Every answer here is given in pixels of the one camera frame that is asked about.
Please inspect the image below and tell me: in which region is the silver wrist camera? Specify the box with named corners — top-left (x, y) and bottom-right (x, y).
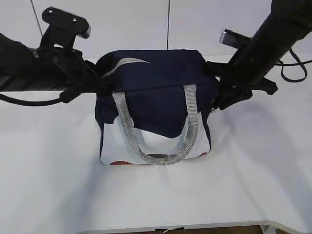
top-left (219, 29), bottom-right (251, 49)

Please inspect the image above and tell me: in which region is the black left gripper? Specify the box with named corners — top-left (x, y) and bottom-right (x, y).
top-left (0, 34), bottom-right (114, 96)

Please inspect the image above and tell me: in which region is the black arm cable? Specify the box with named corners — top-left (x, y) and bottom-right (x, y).
top-left (268, 47), bottom-right (308, 82)

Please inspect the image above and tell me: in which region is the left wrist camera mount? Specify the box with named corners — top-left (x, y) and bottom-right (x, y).
top-left (40, 7), bottom-right (91, 50)

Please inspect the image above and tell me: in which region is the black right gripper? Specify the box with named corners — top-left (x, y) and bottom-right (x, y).
top-left (205, 47), bottom-right (278, 110)

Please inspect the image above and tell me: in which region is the navy blue lunch bag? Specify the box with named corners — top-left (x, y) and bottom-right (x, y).
top-left (95, 50), bottom-right (219, 165)

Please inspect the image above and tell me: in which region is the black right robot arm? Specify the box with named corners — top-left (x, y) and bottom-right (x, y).
top-left (206, 0), bottom-right (312, 110)

